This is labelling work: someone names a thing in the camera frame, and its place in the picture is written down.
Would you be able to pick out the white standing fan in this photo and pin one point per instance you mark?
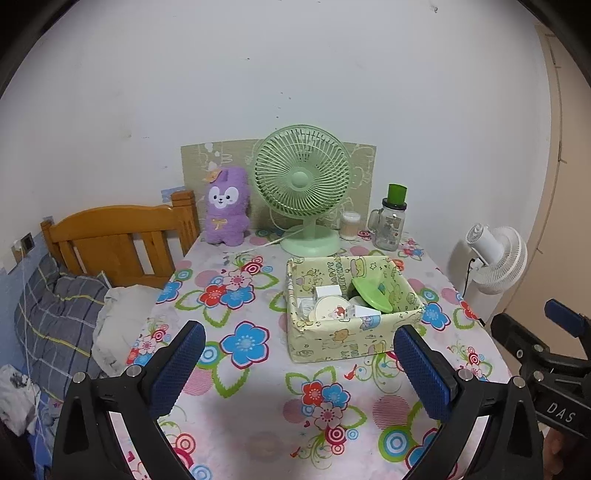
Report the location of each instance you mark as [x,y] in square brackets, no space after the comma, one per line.
[503,263]

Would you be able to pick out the cotton swab jar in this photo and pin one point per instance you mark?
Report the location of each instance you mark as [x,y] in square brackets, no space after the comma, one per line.
[350,226]

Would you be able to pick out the beige cartoon printed board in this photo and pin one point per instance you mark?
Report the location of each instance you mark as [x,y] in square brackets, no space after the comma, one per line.
[198,161]

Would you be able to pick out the wooden bed headboard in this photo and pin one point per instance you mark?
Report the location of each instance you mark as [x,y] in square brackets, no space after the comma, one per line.
[101,230]

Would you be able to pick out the green round pad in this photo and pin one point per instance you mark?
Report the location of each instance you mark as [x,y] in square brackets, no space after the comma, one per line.
[369,293]

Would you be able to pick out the grey plaid blanket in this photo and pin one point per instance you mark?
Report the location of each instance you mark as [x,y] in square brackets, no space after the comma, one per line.
[51,323]

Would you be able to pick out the purple plush toy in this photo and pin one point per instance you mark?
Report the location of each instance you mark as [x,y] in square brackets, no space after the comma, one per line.
[226,217]

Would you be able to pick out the white crumpled cloth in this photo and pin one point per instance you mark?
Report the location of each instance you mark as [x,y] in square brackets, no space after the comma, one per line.
[124,318]

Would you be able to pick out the white grey patterned cloth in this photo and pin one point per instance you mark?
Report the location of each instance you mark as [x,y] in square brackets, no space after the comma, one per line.
[16,399]

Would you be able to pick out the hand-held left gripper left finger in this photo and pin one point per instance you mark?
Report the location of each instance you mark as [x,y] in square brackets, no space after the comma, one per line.
[178,364]

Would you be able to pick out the glass mug jar green lid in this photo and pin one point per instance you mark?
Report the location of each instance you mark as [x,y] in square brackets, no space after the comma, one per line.
[388,230]

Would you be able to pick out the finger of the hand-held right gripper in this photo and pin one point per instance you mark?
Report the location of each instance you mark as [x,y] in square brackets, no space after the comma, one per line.
[521,341]
[565,317]

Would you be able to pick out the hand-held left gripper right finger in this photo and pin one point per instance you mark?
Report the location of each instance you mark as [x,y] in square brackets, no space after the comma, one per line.
[422,374]

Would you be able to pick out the cream round cartoon tin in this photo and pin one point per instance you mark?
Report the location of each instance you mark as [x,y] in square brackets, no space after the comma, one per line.
[330,309]

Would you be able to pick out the yellow cartoon storage box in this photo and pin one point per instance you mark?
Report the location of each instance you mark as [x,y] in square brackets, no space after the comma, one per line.
[332,341]

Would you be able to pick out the floral tablecloth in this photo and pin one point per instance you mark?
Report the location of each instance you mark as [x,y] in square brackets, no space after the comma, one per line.
[277,392]

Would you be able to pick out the beige door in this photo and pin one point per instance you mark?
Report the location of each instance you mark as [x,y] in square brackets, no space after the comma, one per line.
[572,184]

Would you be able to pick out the green desk fan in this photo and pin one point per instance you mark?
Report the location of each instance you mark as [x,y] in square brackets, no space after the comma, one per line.
[300,180]

